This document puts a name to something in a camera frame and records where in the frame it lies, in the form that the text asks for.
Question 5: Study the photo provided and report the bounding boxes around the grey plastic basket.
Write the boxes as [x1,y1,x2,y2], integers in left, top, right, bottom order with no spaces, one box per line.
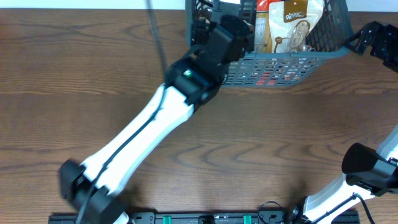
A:
[185,0,353,87]

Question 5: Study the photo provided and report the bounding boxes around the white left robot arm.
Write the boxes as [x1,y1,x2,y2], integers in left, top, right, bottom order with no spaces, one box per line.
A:
[58,15,250,223]

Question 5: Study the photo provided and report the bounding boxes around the spaghetti packet orange and tan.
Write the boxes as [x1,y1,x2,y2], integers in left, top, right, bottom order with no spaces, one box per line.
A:
[254,0,284,53]

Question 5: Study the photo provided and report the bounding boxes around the beige Paritree snack bag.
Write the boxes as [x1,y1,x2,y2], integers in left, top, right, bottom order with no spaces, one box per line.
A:
[269,0,325,53]

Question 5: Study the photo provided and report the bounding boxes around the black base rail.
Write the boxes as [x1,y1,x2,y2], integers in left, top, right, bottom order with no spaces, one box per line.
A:
[48,208,361,224]

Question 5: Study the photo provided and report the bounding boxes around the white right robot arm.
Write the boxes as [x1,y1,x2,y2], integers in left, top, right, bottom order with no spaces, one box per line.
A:
[284,21,397,223]

